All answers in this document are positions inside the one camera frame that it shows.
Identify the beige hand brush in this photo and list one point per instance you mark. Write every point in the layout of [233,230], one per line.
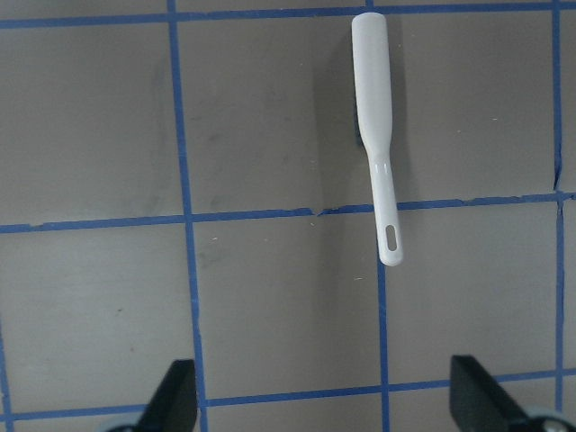
[373,96]

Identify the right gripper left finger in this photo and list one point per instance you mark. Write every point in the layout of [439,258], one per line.
[174,405]

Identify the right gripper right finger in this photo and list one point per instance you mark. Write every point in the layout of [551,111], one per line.
[477,402]

